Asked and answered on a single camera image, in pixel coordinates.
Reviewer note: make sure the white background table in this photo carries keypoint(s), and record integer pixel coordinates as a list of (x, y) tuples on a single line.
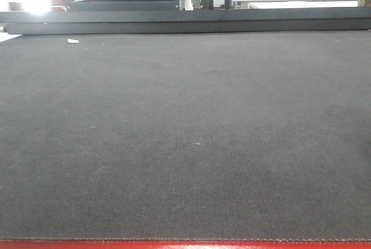
[(294, 4)]

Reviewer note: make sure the dark grey fabric mat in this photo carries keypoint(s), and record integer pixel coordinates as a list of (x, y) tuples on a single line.
[(205, 136)]

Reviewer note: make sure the black metal frame rail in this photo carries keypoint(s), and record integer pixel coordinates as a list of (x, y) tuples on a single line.
[(170, 16)]

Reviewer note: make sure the white paper scrap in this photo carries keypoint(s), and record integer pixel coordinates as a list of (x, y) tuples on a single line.
[(72, 41)]

